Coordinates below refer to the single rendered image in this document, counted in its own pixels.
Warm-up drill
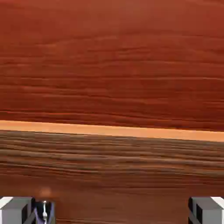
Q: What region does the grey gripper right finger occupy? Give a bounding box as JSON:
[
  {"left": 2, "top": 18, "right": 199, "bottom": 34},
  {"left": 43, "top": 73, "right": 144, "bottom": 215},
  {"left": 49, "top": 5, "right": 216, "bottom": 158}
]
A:
[{"left": 188, "top": 196, "right": 224, "bottom": 224}]

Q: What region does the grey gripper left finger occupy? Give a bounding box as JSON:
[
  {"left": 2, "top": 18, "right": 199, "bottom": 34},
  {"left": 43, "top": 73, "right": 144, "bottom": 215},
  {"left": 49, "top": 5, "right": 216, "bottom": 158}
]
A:
[{"left": 0, "top": 196, "right": 36, "bottom": 224}]

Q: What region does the brown wooden cabinet door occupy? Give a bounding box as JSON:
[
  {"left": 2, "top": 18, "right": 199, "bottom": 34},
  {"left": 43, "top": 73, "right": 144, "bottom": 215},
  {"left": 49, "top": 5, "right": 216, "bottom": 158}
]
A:
[
  {"left": 0, "top": 0, "right": 224, "bottom": 132},
  {"left": 0, "top": 129, "right": 224, "bottom": 224}
]

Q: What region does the red-brown wooden cabinet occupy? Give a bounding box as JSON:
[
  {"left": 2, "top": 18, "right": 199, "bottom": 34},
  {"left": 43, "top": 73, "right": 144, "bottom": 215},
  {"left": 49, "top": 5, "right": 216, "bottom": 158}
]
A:
[{"left": 0, "top": 0, "right": 224, "bottom": 224}]

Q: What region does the curved shiny metal door handle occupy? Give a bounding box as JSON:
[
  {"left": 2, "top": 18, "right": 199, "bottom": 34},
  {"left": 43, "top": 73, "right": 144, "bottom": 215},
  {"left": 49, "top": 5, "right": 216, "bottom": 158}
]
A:
[{"left": 34, "top": 200, "right": 56, "bottom": 224}]

